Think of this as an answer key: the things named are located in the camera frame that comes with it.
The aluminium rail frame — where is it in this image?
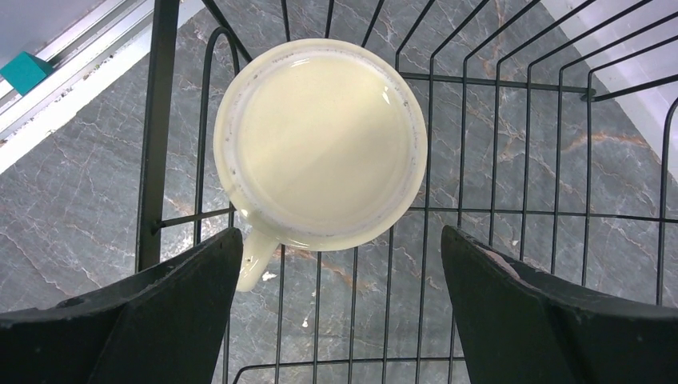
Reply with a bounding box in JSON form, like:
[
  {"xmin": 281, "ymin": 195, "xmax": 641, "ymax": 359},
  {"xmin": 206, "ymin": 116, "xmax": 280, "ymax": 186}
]
[{"xmin": 1, "ymin": 1, "xmax": 156, "ymax": 170}]

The cream mug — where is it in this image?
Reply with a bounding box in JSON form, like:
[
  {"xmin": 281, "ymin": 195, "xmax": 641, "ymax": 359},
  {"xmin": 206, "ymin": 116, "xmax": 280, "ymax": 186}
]
[{"xmin": 213, "ymin": 38, "xmax": 428, "ymax": 292}]

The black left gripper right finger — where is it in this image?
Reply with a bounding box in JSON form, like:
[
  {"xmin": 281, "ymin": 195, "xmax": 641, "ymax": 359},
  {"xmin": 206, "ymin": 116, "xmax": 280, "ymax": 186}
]
[{"xmin": 441, "ymin": 226, "xmax": 677, "ymax": 383}]

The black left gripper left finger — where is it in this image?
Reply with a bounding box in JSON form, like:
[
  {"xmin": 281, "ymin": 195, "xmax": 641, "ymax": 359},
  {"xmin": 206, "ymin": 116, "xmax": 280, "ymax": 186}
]
[{"xmin": 1, "ymin": 228, "xmax": 243, "ymax": 383}]

